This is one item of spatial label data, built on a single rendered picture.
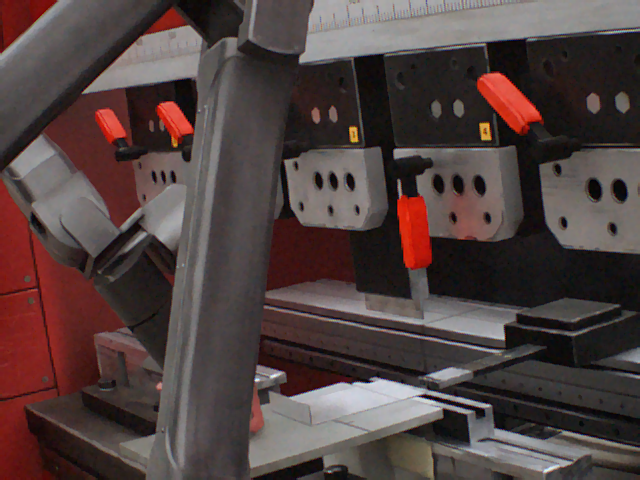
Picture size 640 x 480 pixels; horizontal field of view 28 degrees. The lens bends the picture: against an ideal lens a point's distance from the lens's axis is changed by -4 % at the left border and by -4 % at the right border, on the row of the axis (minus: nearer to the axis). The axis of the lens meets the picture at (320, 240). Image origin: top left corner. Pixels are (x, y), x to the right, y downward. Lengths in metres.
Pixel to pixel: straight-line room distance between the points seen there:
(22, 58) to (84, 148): 1.25
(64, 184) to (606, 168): 0.49
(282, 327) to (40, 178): 0.91
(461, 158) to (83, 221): 0.34
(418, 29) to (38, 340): 1.08
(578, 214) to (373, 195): 0.29
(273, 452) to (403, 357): 0.59
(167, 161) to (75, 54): 0.79
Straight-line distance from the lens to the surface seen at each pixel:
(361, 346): 1.84
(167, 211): 1.20
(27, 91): 0.82
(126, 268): 1.17
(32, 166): 1.19
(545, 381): 1.53
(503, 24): 1.05
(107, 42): 0.84
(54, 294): 2.06
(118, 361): 1.97
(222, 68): 0.86
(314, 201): 1.32
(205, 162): 0.85
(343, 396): 1.34
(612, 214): 0.98
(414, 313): 1.29
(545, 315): 1.44
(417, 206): 1.13
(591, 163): 0.98
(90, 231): 1.17
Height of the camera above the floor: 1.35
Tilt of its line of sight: 8 degrees down
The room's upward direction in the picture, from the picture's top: 8 degrees counter-clockwise
